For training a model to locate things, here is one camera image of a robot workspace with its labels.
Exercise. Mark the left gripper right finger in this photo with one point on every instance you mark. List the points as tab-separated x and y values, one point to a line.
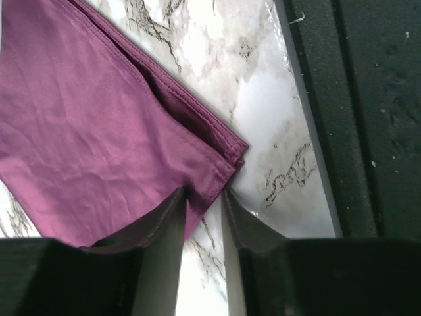
269	274

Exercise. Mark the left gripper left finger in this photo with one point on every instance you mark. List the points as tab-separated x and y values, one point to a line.
134	271

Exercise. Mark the purple cloth napkin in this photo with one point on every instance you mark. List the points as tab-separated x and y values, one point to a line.
94	133

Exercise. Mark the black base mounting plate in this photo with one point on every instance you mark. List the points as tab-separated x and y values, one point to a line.
359	66

